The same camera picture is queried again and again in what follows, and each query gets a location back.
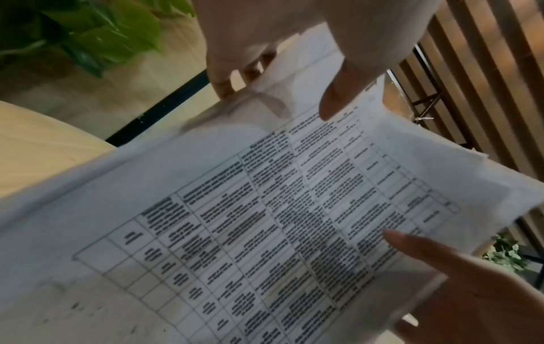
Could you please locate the person's left hand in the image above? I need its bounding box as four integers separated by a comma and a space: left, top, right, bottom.
193, 0, 445, 122

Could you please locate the person's right hand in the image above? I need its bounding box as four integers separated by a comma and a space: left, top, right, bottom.
383, 228, 544, 344

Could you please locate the stack of printed papers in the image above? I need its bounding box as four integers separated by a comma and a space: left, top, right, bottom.
0, 23, 544, 344

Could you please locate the round wooden table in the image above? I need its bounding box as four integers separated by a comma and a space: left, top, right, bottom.
0, 100, 118, 201

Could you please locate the small potted flowering plant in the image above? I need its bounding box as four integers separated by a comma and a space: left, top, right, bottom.
484, 233, 530, 273

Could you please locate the large leafy potted plant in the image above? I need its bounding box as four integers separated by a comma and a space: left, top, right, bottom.
0, 0, 197, 78

